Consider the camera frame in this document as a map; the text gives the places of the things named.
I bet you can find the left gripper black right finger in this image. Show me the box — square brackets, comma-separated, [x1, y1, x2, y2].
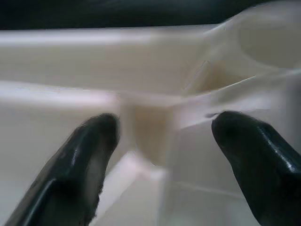
[211, 111, 301, 226]

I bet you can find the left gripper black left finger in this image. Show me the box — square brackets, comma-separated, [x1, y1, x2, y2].
[4, 113, 120, 226]

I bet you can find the white plastic children table top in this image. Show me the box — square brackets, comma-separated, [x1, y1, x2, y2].
[0, 6, 301, 226]

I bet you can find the black table cloth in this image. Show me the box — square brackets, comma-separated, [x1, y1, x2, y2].
[0, 0, 301, 31]

